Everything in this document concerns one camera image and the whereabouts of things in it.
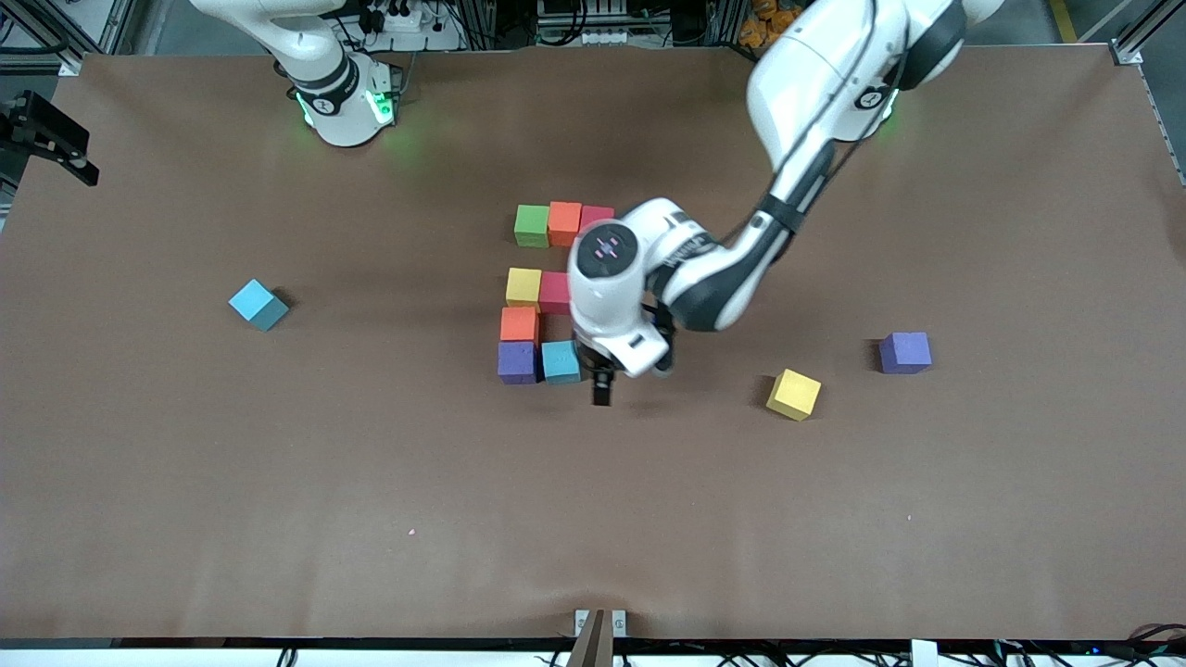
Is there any black cable bundle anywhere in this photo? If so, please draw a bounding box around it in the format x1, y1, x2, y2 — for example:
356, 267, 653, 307
996, 623, 1186, 667

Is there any orange foam cube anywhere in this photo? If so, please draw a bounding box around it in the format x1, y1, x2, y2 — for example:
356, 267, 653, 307
548, 201, 584, 248
500, 306, 541, 346

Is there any white power strip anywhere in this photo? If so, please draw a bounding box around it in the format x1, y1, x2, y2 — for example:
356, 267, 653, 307
363, 3, 427, 33

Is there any light blue foam cube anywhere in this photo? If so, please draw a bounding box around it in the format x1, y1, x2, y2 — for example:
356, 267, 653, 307
229, 279, 290, 333

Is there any metal bracket with brown strip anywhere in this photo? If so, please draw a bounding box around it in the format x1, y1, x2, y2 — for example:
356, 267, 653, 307
567, 608, 628, 667

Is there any yellow foam cube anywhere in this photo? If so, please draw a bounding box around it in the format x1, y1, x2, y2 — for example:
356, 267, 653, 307
506, 268, 544, 312
766, 369, 823, 422

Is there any green foam cube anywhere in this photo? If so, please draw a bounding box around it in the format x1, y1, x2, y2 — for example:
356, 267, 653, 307
515, 205, 551, 249

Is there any orange yellow toy pile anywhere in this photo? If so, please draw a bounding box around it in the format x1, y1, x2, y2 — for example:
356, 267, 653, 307
741, 0, 805, 47

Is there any teal foam cube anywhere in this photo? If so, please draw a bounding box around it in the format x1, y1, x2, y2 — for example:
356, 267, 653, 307
541, 340, 583, 385

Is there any dark electronics rack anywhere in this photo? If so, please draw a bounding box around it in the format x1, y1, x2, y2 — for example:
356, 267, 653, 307
533, 0, 673, 49

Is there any brown table cover sheet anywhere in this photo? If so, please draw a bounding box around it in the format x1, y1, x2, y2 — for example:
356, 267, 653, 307
0, 44, 1186, 642

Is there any notched purple foam cube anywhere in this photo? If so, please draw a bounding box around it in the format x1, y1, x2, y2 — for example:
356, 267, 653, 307
878, 332, 933, 375

